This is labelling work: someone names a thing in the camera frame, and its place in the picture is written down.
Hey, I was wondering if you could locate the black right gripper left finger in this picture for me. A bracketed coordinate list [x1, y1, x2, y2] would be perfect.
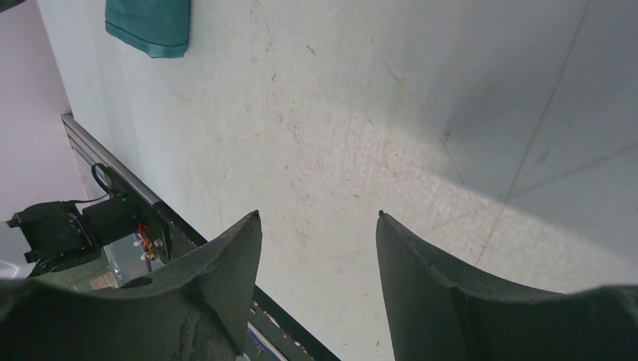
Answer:
[1, 211, 262, 360]

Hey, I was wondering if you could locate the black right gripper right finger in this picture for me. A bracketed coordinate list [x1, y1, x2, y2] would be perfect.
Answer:
[376, 212, 637, 360]

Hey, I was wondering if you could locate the teal cloth napkin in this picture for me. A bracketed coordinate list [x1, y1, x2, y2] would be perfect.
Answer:
[105, 0, 192, 59]

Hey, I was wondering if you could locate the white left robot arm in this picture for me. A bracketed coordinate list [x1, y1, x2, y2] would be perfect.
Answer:
[5, 192, 172, 278]

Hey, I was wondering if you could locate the aluminium front frame rail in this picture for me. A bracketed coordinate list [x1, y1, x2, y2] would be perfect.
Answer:
[61, 113, 161, 205]

